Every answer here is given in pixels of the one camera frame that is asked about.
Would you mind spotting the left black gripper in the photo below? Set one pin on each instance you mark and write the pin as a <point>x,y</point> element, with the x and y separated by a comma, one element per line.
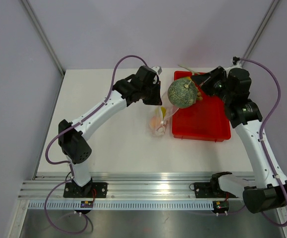
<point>156,100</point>

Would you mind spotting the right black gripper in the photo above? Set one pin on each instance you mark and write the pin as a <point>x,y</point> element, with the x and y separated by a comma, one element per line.
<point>205,81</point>

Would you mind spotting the yellow star fruit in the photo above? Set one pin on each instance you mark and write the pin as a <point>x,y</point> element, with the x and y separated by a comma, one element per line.
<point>163,112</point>

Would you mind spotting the green netted melon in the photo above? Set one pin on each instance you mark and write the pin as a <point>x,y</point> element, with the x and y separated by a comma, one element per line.
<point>183,93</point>

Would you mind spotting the orange peach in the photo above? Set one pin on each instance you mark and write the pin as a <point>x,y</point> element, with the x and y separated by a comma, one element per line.
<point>155,122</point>

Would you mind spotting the clear zip top bag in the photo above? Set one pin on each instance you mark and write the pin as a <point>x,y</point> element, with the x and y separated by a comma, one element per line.
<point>171,110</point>

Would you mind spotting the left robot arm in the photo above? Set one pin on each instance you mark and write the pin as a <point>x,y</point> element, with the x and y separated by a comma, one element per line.
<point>74,135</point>

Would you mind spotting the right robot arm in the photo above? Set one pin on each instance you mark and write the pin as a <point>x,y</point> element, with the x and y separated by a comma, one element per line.
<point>232,87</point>

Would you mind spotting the brown longan bunch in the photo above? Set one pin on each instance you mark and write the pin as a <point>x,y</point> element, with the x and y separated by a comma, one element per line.
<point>199,96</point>

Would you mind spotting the red plastic tray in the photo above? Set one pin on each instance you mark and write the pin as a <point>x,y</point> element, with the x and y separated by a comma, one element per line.
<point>205,120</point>

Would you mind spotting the right controller board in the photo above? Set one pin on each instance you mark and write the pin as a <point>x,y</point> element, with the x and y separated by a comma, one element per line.
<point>221,207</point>

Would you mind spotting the controller board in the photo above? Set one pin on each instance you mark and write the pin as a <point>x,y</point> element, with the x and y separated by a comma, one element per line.
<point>221,207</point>
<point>87,204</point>

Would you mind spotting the left controller board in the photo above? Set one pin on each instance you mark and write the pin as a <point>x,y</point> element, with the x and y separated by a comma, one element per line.
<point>87,204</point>

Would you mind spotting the right frame post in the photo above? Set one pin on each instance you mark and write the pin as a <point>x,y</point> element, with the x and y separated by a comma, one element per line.
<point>261,28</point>

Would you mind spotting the frame post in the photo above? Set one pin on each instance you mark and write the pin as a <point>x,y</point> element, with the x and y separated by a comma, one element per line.
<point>261,28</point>
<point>42,35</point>

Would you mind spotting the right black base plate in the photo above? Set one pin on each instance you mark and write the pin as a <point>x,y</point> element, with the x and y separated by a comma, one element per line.
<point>207,190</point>

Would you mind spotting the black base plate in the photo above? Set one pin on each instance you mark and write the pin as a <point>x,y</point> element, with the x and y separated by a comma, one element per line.
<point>94,189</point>
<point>207,190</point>

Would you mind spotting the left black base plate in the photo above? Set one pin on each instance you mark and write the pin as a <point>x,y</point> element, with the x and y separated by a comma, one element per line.
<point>94,189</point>

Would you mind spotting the aluminium rail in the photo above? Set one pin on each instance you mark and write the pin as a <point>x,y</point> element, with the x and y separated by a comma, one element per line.
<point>123,186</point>

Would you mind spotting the left frame post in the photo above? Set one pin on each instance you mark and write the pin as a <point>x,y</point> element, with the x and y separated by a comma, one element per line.
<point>42,35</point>

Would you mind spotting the white slotted cable duct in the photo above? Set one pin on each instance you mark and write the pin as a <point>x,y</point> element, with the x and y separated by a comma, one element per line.
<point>123,205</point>

